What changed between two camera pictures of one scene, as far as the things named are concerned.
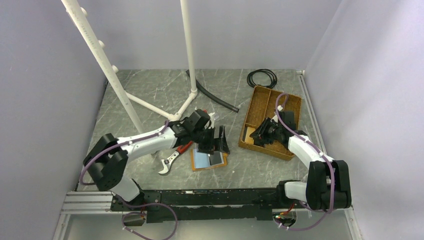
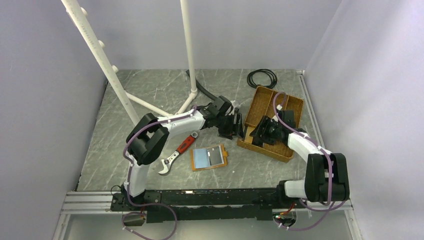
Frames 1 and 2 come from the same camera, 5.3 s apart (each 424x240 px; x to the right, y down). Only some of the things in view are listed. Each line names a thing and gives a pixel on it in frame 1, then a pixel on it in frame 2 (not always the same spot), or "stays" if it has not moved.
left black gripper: (209, 147) to (229, 133)
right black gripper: (260, 134) stays
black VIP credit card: (215, 158) stays
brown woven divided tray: (266, 103) stays
